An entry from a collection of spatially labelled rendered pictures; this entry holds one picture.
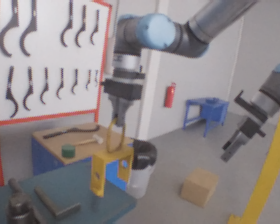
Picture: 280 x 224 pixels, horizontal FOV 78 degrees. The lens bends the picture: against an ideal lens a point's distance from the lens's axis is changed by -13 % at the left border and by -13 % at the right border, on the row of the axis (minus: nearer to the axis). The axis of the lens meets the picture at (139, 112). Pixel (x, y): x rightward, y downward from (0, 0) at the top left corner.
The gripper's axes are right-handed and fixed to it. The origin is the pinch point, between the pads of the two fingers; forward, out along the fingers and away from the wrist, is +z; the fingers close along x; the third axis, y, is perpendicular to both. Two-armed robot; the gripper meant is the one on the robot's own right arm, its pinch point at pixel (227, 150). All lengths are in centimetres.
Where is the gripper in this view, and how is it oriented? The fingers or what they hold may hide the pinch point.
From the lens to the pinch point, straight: 70.8
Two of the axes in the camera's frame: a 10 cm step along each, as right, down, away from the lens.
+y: 7.3, 6.1, -3.2
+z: -5.4, 7.9, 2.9
